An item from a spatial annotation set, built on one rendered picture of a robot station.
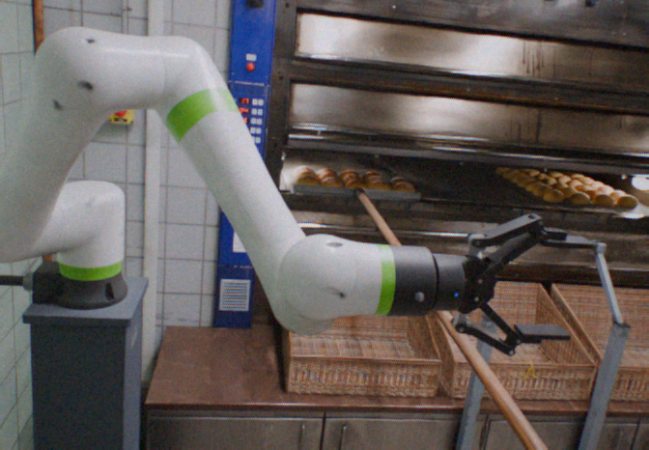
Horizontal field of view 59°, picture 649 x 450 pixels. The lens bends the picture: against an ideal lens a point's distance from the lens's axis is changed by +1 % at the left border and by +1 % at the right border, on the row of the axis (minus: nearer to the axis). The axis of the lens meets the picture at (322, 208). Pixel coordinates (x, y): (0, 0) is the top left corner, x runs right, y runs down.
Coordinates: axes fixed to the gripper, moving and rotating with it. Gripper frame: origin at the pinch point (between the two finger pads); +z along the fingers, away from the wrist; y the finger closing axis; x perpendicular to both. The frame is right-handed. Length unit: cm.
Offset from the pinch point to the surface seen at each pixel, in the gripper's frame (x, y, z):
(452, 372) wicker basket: -106, 81, 37
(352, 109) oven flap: -154, -5, -1
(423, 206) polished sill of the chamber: -154, 32, 34
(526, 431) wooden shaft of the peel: -9.6, 30.8, 5.6
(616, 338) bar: -93, 58, 88
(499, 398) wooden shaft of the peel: -18.9, 31.0, 5.1
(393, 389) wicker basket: -105, 88, 16
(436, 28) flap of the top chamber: -157, -38, 28
